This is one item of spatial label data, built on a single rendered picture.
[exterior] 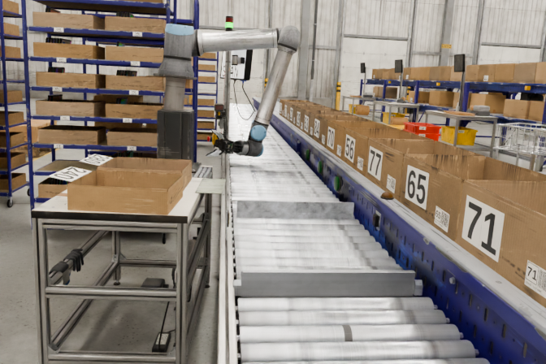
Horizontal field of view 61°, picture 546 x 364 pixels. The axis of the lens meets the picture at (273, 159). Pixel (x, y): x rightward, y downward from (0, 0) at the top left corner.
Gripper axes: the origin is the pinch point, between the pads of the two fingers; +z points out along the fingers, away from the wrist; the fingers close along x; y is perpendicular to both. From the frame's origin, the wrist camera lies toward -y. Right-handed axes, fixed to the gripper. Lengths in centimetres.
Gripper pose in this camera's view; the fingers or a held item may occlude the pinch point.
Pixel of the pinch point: (207, 142)
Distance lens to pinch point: 264.5
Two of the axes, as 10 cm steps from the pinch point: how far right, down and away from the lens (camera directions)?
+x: -2.2, 9.7, 1.2
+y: 6.3, 2.4, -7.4
